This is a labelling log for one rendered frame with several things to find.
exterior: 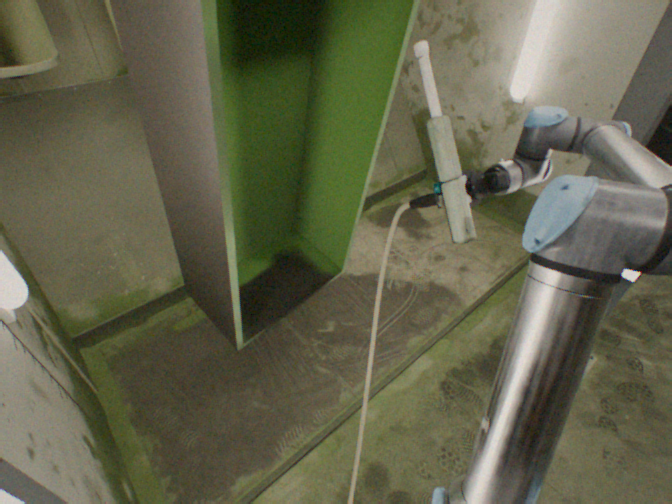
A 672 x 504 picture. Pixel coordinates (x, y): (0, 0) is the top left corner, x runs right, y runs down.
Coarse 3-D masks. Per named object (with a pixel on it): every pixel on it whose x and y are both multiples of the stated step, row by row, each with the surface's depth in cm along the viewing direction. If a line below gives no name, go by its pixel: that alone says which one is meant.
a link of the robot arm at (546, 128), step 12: (540, 108) 97; (552, 108) 96; (528, 120) 97; (540, 120) 94; (552, 120) 93; (564, 120) 94; (576, 120) 93; (528, 132) 97; (540, 132) 95; (552, 132) 94; (564, 132) 94; (528, 144) 99; (540, 144) 97; (552, 144) 96; (564, 144) 95; (528, 156) 100; (540, 156) 99
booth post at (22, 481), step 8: (0, 464) 60; (8, 464) 62; (0, 472) 59; (8, 472) 61; (16, 472) 63; (0, 480) 58; (8, 480) 60; (16, 480) 62; (24, 480) 65; (32, 480) 67; (8, 488) 59; (16, 488) 61; (24, 488) 63; (32, 488) 66; (40, 488) 69; (16, 496) 59; (24, 496) 62; (32, 496) 64; (40, 496) 67; (48, 496) 70; (56, 496) 73
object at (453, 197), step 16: (416, 48) 87; (432, 80) 88; (432, 96) 88; (432, 112) 89; (432, 128) 89; (448, 128) 88; (432, 144) 90; (448, 144) 88; (448, 160) 88; (448, 176) 89; (448, 192) 90; (464, 192) 90; (416, 208) 108; (448, 208) 91; (464, 208) 90; (448, 224) 93; (464, 224) 90; (464, 240) 90
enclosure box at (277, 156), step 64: (128, 0) 70; (192, 0) 56; (256, 0) 98; (320, 0) 111; (384, 0) 98; (128, 64) 84; (192, 64) 65; (256, 64) 111; (320, 64) 123; (384, 64) 107; (192, 128) 77; (256, 128) 126; (320, 128) 138; (384, 128) 118; (192, 192) 94; (256, 192) 147; (320, 192) 157; (192, 256) 122; (256, 256) 172; (320, 256) 178; (256, 320) 151
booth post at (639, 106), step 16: (656, 32) 174; (656, 48) 177; (640, 64) 183; (656, 64) 179; (640, 80) 186; (656, 80) 181; (624, 96) 194; (640, 96) 189; (656, 96) 184; (624, 112) 196; (640, 112) 191; (656, 112) 186; (640, 128) 194; (640, 144) 197
